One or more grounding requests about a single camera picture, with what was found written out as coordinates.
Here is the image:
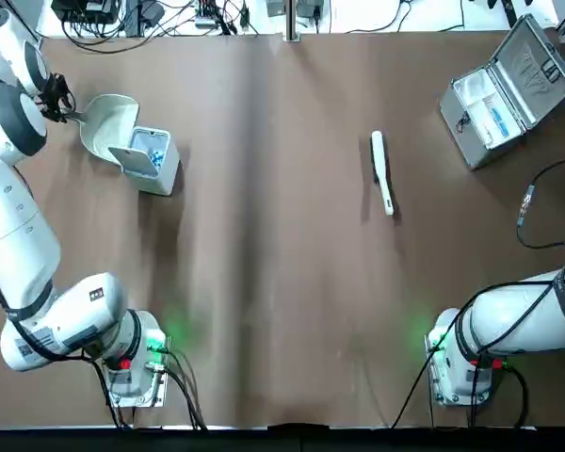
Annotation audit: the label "black left arm base cable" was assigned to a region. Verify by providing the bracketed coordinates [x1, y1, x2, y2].
[91, 347, 209, 432]

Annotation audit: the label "blue and white medicine box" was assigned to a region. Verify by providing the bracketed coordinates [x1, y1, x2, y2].
[487, 101, 513, 138]

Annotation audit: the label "white trash can with lid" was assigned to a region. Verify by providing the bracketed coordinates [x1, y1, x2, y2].
[106, 125, 182, 198]

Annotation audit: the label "grey-green plastic dustpan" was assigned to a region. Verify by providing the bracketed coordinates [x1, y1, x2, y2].
[63, 92, 141, 165]

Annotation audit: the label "aluminium camera post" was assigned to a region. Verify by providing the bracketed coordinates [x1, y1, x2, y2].
[284, 0, 299, 42]

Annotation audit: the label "clear plastic bag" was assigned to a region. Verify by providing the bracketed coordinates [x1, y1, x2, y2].
[454, 74, 489, 107]

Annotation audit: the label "black power adapter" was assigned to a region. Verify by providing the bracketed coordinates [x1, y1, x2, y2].
[137, 0, 167, 27]

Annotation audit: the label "white hand brush black bristles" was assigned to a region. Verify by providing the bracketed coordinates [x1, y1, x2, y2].
[369, 130, 397, 218]

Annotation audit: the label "black arm base cable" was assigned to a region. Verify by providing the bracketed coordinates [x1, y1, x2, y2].
[91, 347, 209, 432]
[389, 277, 565, 430]

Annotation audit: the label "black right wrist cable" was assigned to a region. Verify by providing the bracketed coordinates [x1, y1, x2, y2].
[516, 153, 565, 265]

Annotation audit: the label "silver aluminium case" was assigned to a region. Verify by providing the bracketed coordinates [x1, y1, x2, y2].
[438, 13, 565, 171]

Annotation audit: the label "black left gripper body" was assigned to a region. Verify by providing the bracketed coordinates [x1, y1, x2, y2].
[40, 80, 60, 118]

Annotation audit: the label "black right arm base cable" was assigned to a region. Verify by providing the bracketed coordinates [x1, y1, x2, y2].
[389, 277, 565, 430]

